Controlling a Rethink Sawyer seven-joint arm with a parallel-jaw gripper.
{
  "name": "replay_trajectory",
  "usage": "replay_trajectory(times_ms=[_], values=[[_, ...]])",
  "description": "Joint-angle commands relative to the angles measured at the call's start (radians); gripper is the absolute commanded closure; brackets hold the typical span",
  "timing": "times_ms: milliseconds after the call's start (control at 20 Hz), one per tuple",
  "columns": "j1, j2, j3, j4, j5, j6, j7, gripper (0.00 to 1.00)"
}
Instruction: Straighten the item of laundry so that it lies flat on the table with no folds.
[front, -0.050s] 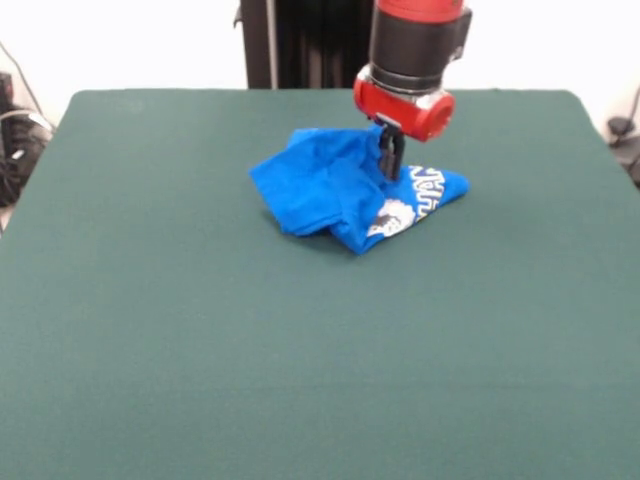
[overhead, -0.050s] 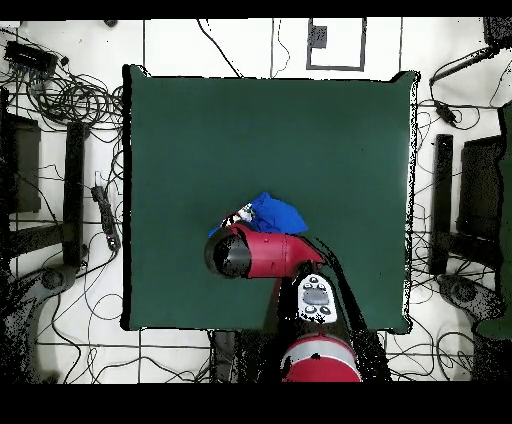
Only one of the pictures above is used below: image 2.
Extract blue printed t-shirt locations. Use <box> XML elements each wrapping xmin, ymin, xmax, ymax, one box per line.
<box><xmin>207</xmin><ymin>191</ymin><xmax>310</xmax><ymax>239</ymax></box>

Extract black flat panel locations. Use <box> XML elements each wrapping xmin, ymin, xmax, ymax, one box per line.
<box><xmin>456</xmin><ymin>134</ymin><xmax>506</xmax><ymax>242</ymax></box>
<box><xmin>0</xmin><ymin>113</ymin><xmax>42</xmax><ymax>215</ymax></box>

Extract dark green table cloth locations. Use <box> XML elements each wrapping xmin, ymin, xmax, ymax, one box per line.
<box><xmin>121</xmin><ymin>63</ymin><xmax>420</xmax><ymax>336</ymax></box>

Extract black power strip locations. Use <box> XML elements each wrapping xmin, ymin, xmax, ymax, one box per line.
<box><xmin>90</xmin><ymin>184</ymin><xmax>122</xmax><ymax>252</ymax></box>

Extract black stand bar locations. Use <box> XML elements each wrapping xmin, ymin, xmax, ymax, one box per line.
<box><xmin>61</xmin><ymin>120</ymin><xmax>90</xmax><ymax>268</ymax></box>
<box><xmin>428</xmin><ymin>133</ymin><xmax>455</xmax><ymax>276</ymax></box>

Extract dark grey square patch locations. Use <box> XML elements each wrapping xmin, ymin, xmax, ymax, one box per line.
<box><xmin>308</xmin><ymin>24</ymin><xmax>329</xmax><ymax>50</ymax></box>

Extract grey chair base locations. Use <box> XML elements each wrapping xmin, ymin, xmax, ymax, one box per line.
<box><xmin>39</xmin><ymin>263</ymin><xmax>78</xmax><ymax>291</ymax></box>
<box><xmin>436</xmin><ymin>273</ymin><xmax>503</xmax><ymax>321</ymax></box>

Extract black power adapter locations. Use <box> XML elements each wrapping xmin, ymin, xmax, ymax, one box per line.
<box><xmin>433</xmin><ymin>99</ymin><xmax>458</xmax><ymax>126</ymax></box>

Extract black rod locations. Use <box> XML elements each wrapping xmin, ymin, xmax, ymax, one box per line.
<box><xmin>428</xmin><ymin>44</ymin><xmax>501</xmax><ymax>87</ymax></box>

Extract black box device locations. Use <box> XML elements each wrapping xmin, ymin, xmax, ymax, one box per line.
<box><xmin>3</xmin><ymin>39</ymin><xmax>60</xmax><ymax>74</ymax></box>

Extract black speckled box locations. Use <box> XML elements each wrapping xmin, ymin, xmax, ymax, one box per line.
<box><xmin>482</xmin><ymin>16</ymin><xmax>512</xmax><ymax>47</ymax></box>

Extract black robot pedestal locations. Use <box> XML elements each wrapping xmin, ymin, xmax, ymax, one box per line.
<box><xmin>210</xmin><ymin>330</ymin><xmax>249</xmax><ymax>384</ymax></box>

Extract grey square floor frame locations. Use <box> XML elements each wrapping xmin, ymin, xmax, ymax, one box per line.
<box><xmin>305</xmin><ymin>16</ymin><xmax>367</xmax><ymax>73</ymax></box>

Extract coiled black cables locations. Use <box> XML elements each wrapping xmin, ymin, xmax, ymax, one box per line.
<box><xmin>23</xmin><ymin>71</ymin><xmax>125</xmax><ymax>131</ymax></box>

